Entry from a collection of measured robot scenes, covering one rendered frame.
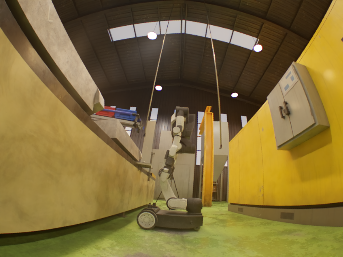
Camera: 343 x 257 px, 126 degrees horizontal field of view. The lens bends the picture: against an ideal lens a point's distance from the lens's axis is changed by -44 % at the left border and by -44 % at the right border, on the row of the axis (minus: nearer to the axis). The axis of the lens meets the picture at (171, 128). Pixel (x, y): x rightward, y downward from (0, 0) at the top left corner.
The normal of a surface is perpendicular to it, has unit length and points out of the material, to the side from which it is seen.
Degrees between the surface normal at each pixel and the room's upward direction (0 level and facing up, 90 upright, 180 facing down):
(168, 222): 90
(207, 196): 90
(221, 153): 90
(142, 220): 90
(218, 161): 112
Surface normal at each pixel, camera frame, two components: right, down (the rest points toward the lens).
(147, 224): -0.02, -0.41
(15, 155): 1.00, 0.07
